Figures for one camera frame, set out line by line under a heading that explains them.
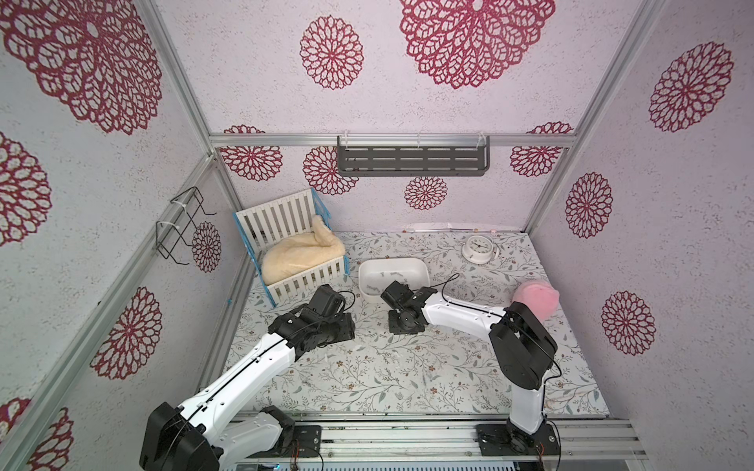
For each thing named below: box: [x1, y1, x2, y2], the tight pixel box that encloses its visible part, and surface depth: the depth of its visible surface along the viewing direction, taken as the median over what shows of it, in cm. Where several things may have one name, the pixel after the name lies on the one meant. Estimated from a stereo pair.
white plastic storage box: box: [358, 258, 431, 304], surface depth 110 cm
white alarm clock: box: [461, 235, 499, 265], surface depth 112 cm
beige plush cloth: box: [261, 214, 346, 286], surface depth 102 cm
